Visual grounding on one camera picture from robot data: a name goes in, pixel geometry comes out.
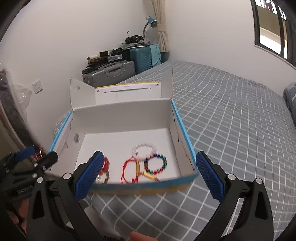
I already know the beige curtain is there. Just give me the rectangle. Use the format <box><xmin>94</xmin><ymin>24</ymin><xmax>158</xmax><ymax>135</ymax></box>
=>
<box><xmin>151</xmin><ymin>0</ymin><xmax>170</xmax><ymax>52</ymax></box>

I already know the person's right hand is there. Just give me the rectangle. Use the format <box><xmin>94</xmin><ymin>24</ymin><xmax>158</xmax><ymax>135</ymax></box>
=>
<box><xmin>130</xmin><ymin>232</ymin><xmax>158</xmax><ymax>241</ymax></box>

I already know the blue yellow cardboard box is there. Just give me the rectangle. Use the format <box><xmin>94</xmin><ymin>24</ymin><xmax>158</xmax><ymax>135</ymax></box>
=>
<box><xmin>50</xmin><ymin>66</ymin><xmax>198</xmax><ymax>194</ymax></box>

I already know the brown wood green bead bracelet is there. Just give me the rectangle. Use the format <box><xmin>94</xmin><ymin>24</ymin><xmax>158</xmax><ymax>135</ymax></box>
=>
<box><xmin>96</xmin><ymin>171</ymin><xmax>110</xmax><ymax>185</ymax></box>

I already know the red cord gold tube bracelet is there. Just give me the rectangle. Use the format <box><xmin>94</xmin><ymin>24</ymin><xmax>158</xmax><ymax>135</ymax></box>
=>
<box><xmin>120</xmin><ymin>157</ymin><xmax>141</xmax><ymax>185</ymax></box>

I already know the teal suitcase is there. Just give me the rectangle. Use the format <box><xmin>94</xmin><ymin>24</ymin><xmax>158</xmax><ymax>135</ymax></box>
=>
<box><xmin>129</xmin><ymin>44</ymin><xmax>162</xmax><ymax>74</ymax></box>

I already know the pink bead bracelet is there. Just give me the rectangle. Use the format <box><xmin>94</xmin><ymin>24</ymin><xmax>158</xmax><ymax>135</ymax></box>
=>
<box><xmin>131</xmin><ymin>143</ymin><xmax>158</xmax><ymax>160</ymax></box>

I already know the grey hard suitcase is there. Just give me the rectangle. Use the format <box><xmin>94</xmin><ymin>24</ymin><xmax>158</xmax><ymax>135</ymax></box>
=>
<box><xmin>82</xmin><ymin>60</ymin><xmax>135</xmax><ymax>88</ymax></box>

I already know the grey grid bed sheet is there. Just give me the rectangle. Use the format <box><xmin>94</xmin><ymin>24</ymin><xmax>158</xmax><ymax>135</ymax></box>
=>
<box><xmin>52</xmin><ymin>60</ymin><xmax>296</xmax><ymax>241</ymax></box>

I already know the white wall socket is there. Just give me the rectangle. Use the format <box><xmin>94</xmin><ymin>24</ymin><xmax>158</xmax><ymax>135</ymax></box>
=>
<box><xmin>32</xmin><ymin>79</ymin><xmax>43</xmax><ymax>94</ymax></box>

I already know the person's left hand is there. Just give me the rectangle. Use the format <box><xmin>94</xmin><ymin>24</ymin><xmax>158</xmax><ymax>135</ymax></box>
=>
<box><xmin>7</xmin><ymin>198</ymin><xmax>29</xmax><ymax>233</ymax></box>

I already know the dark framed window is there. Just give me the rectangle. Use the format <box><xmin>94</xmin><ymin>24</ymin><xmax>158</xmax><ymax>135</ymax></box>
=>
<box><xmin>251</xmin><ymin>1</ymin><xmax>295</xmax><ymax>67</ymax></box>

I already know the folded blue grey duvet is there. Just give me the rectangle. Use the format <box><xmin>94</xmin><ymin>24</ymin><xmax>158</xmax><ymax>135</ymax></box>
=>
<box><xmin>283</xmin><ymin>82</ymin><xmax>296</xmax><ymax>124</ymax></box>

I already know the blue desk lamp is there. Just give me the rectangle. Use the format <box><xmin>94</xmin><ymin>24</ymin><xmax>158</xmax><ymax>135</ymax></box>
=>
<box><xmin>142</xmin><ymin>16</ymin><xmax>158</xmax><ymax>38</ymax></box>

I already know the multicolour glass bead bracelet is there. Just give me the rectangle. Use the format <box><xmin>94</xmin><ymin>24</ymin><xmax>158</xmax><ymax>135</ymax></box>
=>
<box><xmin>143</xmin><ymin>153</ymin><xmax>168</xmax><ymax>176</ymax></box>

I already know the red cord gold bead bracelet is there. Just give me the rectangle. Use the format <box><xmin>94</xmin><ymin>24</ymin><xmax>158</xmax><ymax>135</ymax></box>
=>
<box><xmin>131</xmin><ymin>171</ymin><xmax>160</xmax><ymax>183</ymax></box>

